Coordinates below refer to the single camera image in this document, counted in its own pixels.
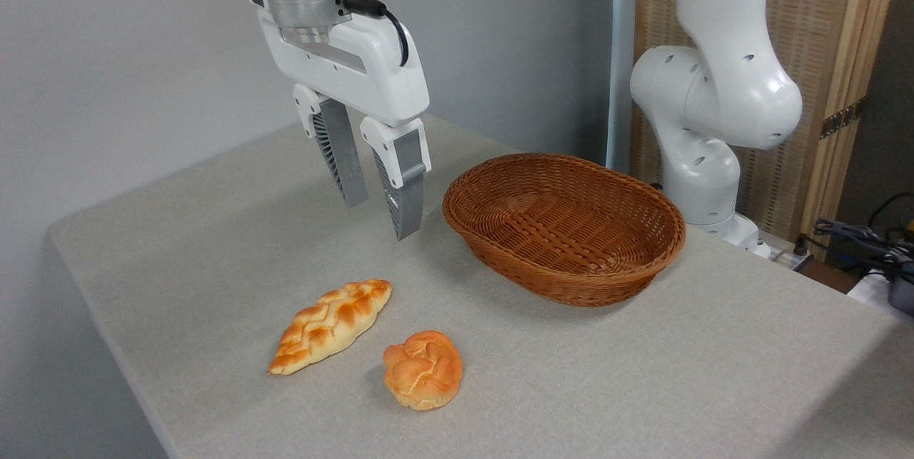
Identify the white flat object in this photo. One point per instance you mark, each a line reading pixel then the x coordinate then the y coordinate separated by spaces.
pixel 867 288

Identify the long braided bread loaf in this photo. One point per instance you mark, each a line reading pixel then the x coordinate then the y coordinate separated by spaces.
pixel 328 327

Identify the round knotted bread bun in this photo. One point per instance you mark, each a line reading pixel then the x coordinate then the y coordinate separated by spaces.
pixel 423 371

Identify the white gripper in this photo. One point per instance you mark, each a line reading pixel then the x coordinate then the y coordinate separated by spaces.
pixel 371 66

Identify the grey electronic device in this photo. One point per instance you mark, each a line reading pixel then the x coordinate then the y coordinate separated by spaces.
pixel 902 291

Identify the wooden woven folding screen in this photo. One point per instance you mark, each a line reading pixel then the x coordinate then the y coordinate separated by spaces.
pixel 821 16

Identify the grey tablecloth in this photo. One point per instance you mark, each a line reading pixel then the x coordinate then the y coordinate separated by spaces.
pixel 214 266

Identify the white vertical pole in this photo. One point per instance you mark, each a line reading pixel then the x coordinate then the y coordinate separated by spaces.
pixel 620 52

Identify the brown wicker basket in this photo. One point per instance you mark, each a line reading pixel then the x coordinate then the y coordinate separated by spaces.
pixel 564 230

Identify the white power strip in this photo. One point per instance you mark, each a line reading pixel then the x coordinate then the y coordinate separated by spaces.
pixel 785 255

